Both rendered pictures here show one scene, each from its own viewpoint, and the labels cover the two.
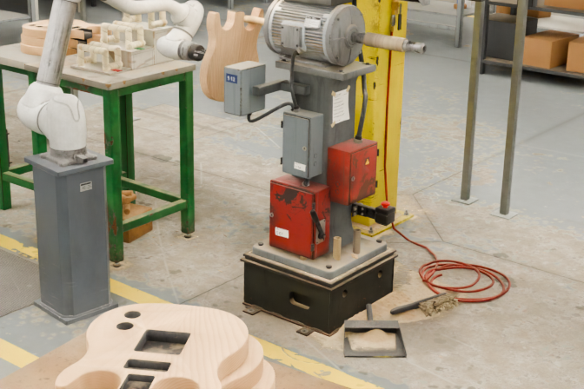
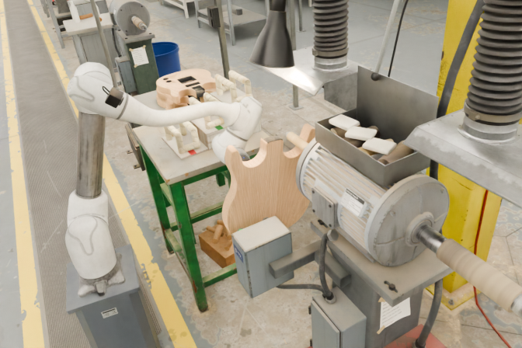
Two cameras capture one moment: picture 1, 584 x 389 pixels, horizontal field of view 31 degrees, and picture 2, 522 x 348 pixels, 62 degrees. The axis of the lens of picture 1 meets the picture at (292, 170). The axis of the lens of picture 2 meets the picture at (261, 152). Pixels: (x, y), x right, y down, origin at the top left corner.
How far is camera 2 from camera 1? 336 cm
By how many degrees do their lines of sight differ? 26
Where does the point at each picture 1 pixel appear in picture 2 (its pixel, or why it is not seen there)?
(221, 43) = (246, 183)
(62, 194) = (83, 321)
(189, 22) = (239, 126)
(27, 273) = not seen: hidden behind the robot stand
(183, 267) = (255, 325)
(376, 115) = (472, 202)
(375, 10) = not seen: hidden behind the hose
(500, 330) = not seen: outside the picture
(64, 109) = (74, 243)
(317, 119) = (355, 327)
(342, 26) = (401, 222)
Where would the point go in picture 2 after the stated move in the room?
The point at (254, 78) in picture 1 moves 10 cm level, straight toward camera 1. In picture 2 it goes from (271, 253) to (259, 278)
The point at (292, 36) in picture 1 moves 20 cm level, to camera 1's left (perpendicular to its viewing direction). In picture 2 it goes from (325, 210) to (257, 196)
